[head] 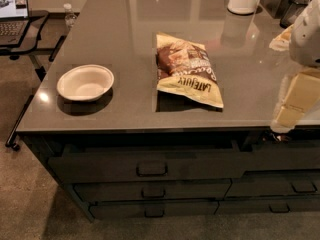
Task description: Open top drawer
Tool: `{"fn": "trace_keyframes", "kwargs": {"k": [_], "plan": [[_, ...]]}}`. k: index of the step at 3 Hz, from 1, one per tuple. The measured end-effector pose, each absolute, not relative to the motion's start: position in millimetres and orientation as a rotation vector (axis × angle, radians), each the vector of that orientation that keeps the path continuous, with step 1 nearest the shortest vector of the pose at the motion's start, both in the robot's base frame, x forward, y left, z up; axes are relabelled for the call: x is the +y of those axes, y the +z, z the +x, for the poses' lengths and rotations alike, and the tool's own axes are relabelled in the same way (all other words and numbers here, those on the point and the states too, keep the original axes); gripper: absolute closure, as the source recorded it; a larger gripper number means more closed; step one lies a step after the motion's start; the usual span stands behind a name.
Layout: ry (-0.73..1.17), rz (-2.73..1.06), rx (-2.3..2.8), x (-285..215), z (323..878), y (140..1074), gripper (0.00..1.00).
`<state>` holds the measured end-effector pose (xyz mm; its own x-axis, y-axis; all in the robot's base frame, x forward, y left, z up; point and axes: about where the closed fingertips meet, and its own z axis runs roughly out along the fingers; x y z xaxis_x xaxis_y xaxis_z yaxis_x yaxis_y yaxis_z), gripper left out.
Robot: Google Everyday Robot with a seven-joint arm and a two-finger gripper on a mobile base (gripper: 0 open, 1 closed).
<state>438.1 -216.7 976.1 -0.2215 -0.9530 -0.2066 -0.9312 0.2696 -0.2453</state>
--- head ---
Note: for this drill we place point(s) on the white paper bowl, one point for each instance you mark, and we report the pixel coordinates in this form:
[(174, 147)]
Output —
[(85, 83)]

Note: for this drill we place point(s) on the dark counter cabinet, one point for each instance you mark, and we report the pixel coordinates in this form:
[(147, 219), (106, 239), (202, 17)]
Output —
[(121, 36)]

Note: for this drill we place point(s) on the black rolling laptop stand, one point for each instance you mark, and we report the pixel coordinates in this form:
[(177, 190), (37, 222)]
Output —
[(29, 44)]

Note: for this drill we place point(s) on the dark drawer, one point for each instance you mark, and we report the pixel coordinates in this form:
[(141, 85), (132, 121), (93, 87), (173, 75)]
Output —
[(183, 162), (295, 155), (137, 191), (275, 185), (153, 209), (274, 206)]

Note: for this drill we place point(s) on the Late July chip bag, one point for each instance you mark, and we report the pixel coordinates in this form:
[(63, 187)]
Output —
[(184, 69)]

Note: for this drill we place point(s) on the open laptop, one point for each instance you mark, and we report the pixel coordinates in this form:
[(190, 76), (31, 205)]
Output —
[(14, 21)]

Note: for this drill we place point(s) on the clear plastic water bottle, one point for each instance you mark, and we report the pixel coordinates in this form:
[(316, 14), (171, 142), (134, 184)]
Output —
[(70, 16)]

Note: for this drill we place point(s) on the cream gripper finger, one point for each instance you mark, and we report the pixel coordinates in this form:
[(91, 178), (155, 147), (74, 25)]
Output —
[(281, 42), (297, 95)]

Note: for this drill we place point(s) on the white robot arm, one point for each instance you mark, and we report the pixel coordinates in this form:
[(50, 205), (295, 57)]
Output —
[(304, 46)]

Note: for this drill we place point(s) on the black utensil holder cup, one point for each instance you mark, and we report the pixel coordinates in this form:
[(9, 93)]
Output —
[(293, 10)]

